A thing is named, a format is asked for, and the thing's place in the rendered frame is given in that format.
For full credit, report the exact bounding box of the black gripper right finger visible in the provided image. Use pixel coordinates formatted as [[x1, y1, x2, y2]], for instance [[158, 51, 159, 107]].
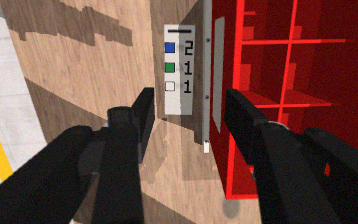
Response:
[[224, 89, 358, 224]]

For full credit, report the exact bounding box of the white paper pick list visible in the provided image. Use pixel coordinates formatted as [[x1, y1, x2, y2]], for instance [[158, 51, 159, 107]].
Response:
[[164, 25, 195, 115]]

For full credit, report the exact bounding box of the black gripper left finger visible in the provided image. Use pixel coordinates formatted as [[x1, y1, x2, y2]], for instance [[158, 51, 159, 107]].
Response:
[[0, 87, 155, 224]]

